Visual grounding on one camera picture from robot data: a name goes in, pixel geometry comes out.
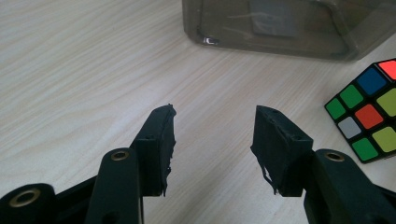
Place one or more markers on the colourful puzzle cube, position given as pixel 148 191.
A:
pixel 369 116

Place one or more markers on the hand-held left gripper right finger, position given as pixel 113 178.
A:
pixel 283 149

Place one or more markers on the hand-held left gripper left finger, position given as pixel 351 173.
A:
pixel 155 149

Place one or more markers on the clear plastic storage box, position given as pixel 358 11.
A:
pixel 311 43

